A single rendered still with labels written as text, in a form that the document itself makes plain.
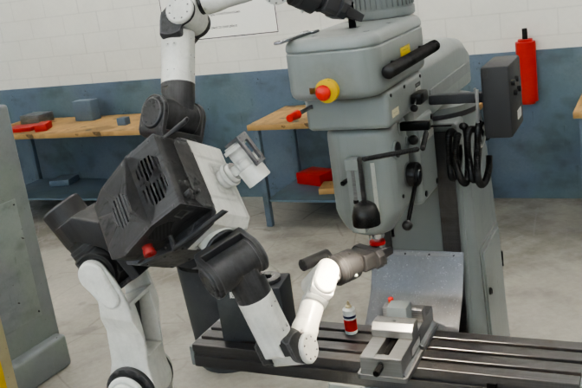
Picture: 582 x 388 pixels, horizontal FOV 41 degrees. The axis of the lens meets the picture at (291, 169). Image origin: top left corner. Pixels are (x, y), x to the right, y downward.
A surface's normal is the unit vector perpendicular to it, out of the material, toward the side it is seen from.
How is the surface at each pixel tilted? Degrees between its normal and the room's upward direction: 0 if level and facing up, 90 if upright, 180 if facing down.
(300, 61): 90
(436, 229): 90
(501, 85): 90
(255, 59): 90
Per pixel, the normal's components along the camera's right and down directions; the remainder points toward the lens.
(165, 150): 0.73, -0.55
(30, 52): -0.41, 0.29
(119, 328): -0.27, 0.66
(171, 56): -0.29, -0.17
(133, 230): -0.72, 0.00
